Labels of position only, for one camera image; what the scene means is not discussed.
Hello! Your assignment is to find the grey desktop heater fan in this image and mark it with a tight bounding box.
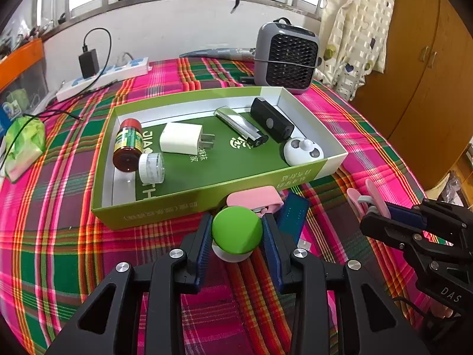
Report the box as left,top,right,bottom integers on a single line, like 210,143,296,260
254,18,320,95

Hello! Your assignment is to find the grey patterned folded cloth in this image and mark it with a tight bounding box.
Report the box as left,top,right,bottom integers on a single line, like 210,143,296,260
179,46,257,62

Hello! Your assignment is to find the white charger plug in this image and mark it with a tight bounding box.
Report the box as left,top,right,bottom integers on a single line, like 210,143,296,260
160,122,216,155

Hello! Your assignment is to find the blue usb stick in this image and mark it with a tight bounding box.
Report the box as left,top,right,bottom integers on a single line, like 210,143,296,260
276,191,312,249

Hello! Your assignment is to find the white power strip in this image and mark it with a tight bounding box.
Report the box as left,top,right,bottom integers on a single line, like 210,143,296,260
55,57,151,101

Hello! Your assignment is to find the small black rectangular device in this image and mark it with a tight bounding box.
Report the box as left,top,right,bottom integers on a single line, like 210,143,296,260
250,97,295,143

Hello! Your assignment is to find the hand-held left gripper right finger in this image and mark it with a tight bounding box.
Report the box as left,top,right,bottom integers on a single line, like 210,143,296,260
262,212,431,355

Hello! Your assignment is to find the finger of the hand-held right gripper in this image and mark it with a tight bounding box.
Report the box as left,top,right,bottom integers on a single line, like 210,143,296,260
386,199,473,252
360,209,425,256

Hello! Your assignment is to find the orange-lidded plastic bin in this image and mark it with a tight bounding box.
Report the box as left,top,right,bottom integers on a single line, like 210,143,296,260
0,39,48,119

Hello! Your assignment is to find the pink case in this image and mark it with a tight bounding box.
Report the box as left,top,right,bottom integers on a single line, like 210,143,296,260
226,187,284,217

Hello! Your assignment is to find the person's right hand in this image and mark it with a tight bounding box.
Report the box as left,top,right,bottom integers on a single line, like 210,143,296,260
430,301,462,320

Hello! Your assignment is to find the green-capped white jar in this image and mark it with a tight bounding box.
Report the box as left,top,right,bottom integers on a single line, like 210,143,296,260
210,207,264,263

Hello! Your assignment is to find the brown medicine bottle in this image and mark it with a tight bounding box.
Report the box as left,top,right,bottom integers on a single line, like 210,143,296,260
112,118,145,172

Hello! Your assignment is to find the dotted cream curtain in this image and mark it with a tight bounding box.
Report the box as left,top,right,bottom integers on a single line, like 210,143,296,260
314,0,398,100

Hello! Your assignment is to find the black power adapter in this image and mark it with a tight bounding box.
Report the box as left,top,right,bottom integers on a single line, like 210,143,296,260
78,49,100,79

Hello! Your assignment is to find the green plastic bag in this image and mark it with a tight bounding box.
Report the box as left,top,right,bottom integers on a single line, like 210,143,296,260
4,116,47,183

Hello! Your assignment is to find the wooden wardrobe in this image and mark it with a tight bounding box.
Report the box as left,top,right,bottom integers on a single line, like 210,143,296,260
353,0,473,193

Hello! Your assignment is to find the white panda round gadget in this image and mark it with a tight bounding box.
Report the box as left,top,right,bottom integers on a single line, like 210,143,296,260
283,137,325,166

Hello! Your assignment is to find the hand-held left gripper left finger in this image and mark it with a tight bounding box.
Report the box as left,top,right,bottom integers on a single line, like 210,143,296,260
44,212,213,355

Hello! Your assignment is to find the small clear jar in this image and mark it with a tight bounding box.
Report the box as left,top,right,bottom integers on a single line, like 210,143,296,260
137,152,165,185

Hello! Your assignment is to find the green cardboard box tray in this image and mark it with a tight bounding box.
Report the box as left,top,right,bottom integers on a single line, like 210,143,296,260
90,86,349,230

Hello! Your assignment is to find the silver lighter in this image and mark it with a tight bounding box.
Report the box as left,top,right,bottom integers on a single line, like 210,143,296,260
215,106,268,149

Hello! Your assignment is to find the black charging cable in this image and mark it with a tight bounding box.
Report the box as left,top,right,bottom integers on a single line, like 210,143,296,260
22,28,119,121

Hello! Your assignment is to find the pink clip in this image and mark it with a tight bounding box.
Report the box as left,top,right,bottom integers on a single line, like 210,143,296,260
346,178,392,220

